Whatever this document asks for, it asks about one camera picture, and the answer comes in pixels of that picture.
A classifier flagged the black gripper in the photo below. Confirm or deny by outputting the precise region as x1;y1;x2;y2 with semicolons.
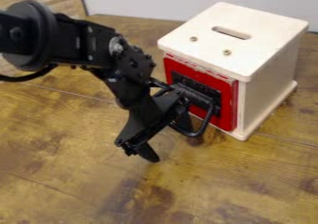
105;78;194;163

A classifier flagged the black metal drawer handle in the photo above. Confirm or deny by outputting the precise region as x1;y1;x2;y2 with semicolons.
169;83;220;138

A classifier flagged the red drawer front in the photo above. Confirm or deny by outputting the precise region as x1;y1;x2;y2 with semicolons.
164;52;240;133

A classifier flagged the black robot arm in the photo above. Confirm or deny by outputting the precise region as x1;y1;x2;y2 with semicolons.
0;0;186;163

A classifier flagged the white wooden box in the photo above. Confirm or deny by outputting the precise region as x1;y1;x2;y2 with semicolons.
158;2;309;140

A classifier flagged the black cable loop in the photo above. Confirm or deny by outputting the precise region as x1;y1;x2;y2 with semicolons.
148;78;172;92

